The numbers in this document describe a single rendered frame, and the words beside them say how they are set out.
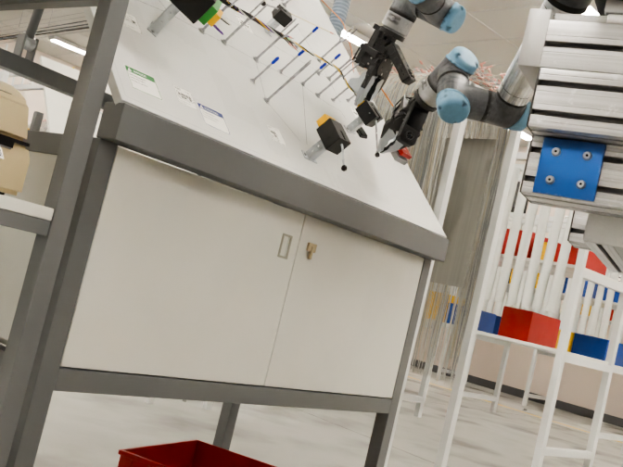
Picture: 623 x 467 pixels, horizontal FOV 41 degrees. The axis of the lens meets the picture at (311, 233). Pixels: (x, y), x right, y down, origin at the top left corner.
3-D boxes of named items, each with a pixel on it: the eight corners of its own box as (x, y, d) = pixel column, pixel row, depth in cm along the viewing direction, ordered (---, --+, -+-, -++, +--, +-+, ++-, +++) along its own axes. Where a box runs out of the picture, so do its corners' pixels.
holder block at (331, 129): (317, 185, 185) (350, 158, 181) (298, 144, 191) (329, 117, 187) (329, 190, 189) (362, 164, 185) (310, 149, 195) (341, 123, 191)
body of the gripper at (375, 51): (362, 67, 228) (384, 27, 225) (387, 82, 224) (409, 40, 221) (349, 62, 221) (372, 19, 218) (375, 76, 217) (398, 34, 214)
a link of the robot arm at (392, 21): (418, 26, 220) (405, 18, 213) (410, 42, 221) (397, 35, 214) (396, 14, 223) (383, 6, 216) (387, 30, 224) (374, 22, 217)
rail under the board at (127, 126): (444, 262, 233) (450, 239, 234) (115, 139, 141) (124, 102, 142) (427, 258, 237) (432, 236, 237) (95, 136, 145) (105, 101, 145)
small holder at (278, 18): (247, 9, 220) (266, -9, 217) (272, 30, 225) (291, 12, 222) (248, 18, 217) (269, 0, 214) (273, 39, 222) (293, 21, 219)
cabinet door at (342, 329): (394, 398, 229) (426, 258, 232) (267, 386, 187) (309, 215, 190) (386, 397, 231) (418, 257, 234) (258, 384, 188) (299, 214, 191)
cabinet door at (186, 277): (264, 385, 187) (306, 214, 190) (61, 366, 144) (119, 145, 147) (258, 384, 188) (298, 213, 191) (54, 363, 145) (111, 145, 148)
